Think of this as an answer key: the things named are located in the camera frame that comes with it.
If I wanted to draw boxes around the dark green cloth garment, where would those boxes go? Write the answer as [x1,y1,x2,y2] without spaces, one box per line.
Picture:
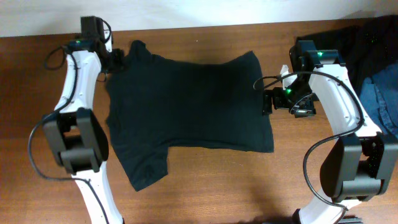
[106,40,274,191]

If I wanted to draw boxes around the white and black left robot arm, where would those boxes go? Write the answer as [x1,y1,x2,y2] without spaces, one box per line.
[42,16,124,223]

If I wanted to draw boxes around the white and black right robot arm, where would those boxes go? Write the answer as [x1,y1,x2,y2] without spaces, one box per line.
[262,40,397,224]

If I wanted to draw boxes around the blue denim jeans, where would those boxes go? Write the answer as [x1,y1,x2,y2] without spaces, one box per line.
[359,62,397,138]

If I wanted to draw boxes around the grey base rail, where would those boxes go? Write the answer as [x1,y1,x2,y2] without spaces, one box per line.
[338,217,364,224]

